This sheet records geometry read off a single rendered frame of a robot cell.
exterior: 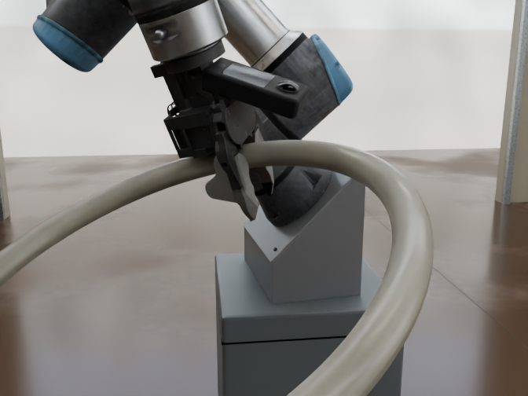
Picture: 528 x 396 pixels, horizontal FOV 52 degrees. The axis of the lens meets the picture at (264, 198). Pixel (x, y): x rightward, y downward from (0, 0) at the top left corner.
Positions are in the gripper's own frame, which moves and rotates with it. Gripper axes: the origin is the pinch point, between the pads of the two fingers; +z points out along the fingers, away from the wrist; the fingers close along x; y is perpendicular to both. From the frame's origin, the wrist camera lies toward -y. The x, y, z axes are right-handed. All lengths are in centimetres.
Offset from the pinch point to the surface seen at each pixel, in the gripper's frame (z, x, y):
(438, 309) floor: 191, -188, 30
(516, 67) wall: 167, -498, -15
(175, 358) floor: 134, -91, 131
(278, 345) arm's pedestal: 47, -20, 21
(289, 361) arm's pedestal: 52, -19, 20
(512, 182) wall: 276, -466, -1
